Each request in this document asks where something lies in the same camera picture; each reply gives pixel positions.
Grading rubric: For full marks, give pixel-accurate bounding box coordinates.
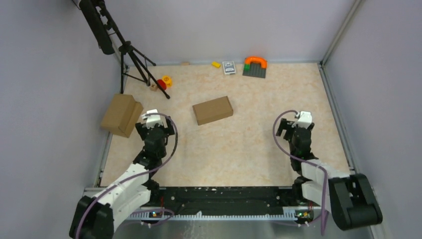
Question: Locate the brown cardboard box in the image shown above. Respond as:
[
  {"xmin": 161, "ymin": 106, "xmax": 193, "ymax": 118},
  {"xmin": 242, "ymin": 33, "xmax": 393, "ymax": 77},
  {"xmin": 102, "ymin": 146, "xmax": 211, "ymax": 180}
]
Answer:
[
  {"xmin": 192, "ymin": 96, "xmax": 234, "ymax": 125},
  {"xmin": 100, "ymin": 94, "xmax": 143, "ymax": 138}
]

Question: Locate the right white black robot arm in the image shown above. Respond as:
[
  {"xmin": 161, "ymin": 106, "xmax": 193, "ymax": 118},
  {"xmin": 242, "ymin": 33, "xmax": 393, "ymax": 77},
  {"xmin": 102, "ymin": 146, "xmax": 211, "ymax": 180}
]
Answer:
[{"xmin": 273, "ymin": 117, "xmax": 383, "ymax": 231}]

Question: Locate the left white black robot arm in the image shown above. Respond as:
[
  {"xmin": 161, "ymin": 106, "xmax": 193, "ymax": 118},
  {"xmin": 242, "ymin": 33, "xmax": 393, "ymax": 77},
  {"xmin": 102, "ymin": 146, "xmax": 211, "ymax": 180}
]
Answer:
[{"xmin": 69, "ymin": 111, "xmax": 178, "ymax": 239}]

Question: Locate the folded brown cardboard box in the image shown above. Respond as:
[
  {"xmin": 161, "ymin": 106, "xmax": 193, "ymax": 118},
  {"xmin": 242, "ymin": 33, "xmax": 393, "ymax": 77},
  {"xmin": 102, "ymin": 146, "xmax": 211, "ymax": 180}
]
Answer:
[{"xmin": 100, "ymin": 94, "xmax": 143, "ymax": 138}]

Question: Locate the playing card deck box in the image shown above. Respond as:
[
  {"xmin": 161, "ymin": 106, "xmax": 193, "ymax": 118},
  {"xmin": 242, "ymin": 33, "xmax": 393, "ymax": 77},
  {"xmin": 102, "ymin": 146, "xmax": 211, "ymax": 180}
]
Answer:
[{"xmin": 222, "ymin": 61, "xmax": 236, "ymax": 75}]

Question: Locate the small wooden cube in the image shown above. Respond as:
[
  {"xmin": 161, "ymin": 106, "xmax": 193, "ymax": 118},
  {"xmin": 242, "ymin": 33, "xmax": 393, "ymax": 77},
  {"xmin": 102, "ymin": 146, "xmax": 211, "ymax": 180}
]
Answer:
[{"xmin": 149, "ymin": 85, "xmax": 158, "ymax": 91}]

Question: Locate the red round toy disc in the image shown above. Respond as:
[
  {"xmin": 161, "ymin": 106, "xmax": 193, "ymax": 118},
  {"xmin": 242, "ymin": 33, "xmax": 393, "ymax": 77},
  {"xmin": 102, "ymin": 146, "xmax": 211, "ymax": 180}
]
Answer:
[{"xmin": 157, "ymin": 79, "xmax": 167, "ymax": 90}]

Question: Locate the yellow round toy disc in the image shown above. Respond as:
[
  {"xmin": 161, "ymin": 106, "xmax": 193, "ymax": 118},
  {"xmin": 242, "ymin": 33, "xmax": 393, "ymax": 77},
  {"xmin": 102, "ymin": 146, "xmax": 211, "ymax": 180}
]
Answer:
[{"xmin": 162, "ymin": 75, "xmax": 173, "ymax": 87}]

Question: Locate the grey building baseplate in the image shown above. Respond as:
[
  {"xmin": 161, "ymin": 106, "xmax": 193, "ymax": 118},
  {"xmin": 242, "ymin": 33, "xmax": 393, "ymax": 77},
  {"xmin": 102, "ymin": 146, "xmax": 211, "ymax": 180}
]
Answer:
[{"xmin": 242, "ymin": 63, "xmax": 266, "ymax": 79}]

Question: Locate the orange arch block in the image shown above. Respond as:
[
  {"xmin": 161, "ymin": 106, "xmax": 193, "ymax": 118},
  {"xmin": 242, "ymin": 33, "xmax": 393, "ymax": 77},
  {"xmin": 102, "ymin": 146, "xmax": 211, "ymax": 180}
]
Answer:
[{"xmin": 244, "ymin": 56, "xmax": 267, "ymax": 69}]

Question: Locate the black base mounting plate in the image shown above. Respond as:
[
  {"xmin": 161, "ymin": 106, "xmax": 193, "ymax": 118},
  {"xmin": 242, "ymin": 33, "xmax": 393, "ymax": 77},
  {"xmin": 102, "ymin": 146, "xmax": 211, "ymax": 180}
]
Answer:
[{"xmin": 140, "ymin": 186, "xmax": 318, "ymax": 216}]

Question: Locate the yellow small block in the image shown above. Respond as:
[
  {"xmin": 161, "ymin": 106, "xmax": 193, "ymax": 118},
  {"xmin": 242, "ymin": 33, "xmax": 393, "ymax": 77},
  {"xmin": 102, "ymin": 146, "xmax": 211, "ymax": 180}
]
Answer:
[{"xmin": 211, "ymin": 61, "xmax": 221, "ymax": 68}]

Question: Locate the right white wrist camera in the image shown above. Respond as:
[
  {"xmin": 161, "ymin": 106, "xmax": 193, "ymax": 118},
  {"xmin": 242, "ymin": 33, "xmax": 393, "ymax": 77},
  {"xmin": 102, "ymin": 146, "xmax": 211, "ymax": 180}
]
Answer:
[{"xmin": 292, "ymin": 111, "xmax": 313, "ymax": 129}]

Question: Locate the aluminium frame rail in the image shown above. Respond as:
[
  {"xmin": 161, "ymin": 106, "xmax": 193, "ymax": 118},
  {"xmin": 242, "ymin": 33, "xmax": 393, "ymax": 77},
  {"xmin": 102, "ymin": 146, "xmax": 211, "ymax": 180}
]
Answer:
[{"xmin": 69, "ymin": 175, "xmax": 383, "ymax": 239}]

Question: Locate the black camera tripod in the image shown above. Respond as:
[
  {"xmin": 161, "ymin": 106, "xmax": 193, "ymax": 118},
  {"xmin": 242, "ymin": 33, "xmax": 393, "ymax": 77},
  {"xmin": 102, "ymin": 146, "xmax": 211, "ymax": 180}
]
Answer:
[{"xmin": 77, "ymin": 0, "xmax": 171, "ymax": 99}]

